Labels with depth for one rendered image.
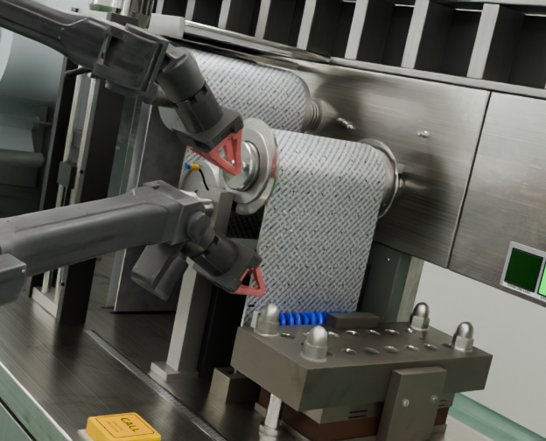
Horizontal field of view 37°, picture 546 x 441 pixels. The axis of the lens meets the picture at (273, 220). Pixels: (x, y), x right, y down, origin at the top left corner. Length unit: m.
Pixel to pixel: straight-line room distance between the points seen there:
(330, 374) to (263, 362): 0.10
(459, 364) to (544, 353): 2.75
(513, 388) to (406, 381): 2.98
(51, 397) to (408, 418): 0.51
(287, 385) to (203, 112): 0.39
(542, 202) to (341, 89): 0.50
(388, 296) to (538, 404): 2.67
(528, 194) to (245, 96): 0.51
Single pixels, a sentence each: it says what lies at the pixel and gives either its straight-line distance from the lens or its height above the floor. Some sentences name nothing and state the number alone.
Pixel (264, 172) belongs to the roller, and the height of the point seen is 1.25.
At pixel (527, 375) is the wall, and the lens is 4.13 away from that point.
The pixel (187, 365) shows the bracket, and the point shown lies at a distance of 1.34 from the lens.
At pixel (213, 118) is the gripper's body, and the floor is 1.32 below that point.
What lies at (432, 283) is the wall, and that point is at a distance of 4.45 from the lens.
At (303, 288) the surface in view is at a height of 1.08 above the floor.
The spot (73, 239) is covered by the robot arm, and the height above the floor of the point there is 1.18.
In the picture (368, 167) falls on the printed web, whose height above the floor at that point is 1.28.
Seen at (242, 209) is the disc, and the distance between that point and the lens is 1.26.
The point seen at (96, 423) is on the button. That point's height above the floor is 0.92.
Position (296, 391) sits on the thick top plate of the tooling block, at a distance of 1.11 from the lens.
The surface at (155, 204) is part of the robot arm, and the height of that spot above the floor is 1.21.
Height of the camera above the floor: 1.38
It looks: 9 degrees down
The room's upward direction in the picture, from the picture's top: 12 degrees clockwise
